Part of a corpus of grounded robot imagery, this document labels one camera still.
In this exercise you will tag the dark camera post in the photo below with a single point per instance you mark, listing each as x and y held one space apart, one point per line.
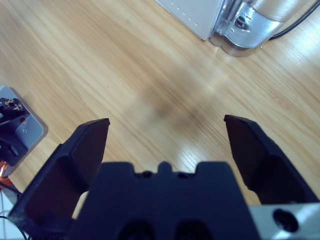
12 140

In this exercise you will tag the clear water tank black lid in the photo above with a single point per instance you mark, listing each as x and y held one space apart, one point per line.
277 10

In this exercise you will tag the white capsule coffee machine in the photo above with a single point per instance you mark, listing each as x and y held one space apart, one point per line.
190 15

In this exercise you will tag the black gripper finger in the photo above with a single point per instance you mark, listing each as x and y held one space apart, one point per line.
62 175
265 170

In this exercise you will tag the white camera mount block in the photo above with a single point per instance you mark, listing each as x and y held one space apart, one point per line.
35 127

